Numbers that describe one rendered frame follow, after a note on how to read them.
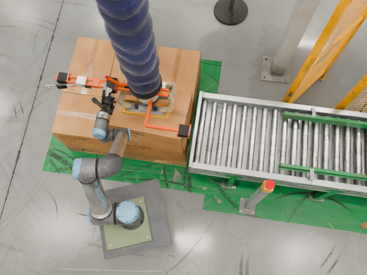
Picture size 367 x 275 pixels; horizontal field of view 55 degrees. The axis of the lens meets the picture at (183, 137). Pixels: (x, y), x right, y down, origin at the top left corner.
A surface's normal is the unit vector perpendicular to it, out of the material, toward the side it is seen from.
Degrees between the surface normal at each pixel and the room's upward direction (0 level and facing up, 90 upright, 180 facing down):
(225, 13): 0
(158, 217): 0
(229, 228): 0
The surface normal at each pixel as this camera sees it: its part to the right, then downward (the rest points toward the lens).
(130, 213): 0.12, -0.36
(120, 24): -0.03, 0.80
